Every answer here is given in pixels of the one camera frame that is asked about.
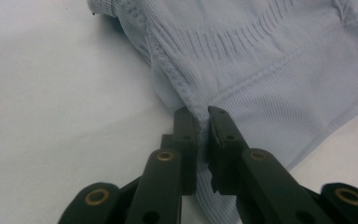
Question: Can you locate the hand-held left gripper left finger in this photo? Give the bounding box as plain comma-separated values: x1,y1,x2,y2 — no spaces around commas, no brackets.
160,106,200,196

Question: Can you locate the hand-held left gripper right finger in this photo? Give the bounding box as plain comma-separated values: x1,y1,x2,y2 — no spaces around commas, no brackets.
207,105,250,195

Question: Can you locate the light blue tank top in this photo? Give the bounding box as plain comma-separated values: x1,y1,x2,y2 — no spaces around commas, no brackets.
87,0,358,224

